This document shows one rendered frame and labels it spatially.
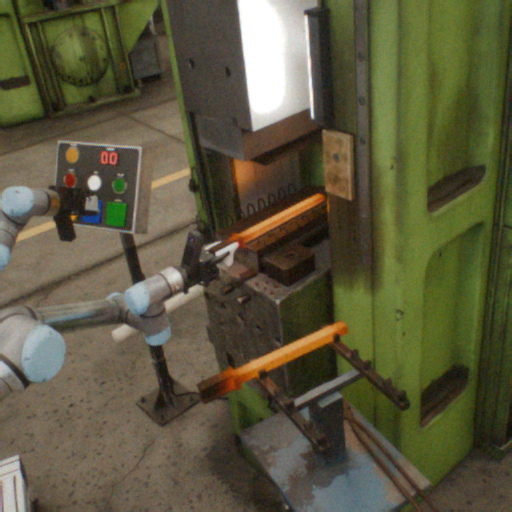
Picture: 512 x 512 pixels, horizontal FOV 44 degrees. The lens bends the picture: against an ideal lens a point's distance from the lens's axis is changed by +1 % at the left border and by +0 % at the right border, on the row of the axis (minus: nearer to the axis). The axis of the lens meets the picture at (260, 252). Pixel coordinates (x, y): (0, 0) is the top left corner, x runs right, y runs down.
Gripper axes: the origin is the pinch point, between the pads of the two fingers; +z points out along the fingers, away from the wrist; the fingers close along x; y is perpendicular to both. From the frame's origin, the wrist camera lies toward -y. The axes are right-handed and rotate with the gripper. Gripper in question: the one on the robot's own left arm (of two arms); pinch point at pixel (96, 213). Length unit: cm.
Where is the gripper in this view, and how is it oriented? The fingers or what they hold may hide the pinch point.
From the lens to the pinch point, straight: 204.2
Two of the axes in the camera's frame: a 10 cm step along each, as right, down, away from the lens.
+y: 1.3, -9.9, -0.8
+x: -9.1, -1.5, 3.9
